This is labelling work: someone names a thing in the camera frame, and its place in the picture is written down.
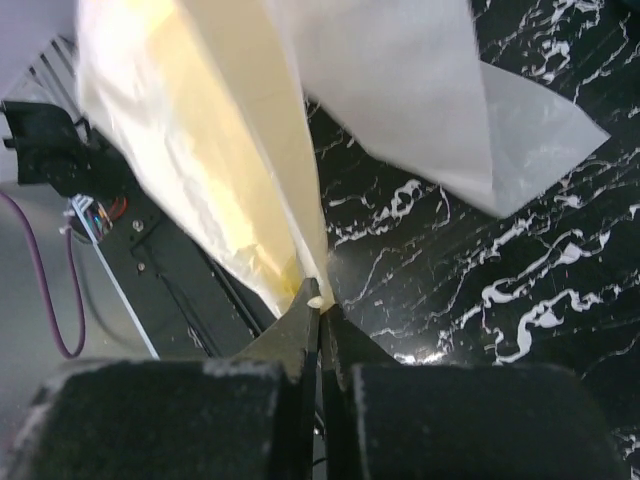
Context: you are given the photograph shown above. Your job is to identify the cream translucent trash bag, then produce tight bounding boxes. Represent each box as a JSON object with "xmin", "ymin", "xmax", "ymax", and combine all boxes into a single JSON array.
[{"xmin": 76, "ymin": 1, "xmax": 607, "ymax": 316}]

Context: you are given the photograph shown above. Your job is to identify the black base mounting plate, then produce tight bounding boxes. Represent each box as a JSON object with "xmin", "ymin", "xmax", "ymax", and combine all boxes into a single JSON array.
[{"xmin": 97, "ymin": 190, "xmax": 274, "ymax": 360}]

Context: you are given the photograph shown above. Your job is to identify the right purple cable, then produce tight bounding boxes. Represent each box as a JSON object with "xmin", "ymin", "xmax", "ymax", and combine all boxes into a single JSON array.
[{"xmin": 0, "ymin": 192, "xmax": 87, "ymax": 359}]

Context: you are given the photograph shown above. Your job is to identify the right connector box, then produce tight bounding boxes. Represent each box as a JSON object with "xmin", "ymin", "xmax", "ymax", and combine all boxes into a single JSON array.
[{"xmin": 60, "ymin": 195, "xmax": 128, "ymax": 244}]

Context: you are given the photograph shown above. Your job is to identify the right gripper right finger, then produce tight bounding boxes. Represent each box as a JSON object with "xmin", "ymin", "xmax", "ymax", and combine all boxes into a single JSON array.
[{"xmin": 319, "ymin": 307, "xmax": 628, "ymax": 479}]

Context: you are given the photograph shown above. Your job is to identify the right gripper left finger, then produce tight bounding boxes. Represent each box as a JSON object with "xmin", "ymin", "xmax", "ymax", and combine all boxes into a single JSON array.
[{"xmin": 1, "ymin": 279, "xmax": 320, "ymax": 479}]

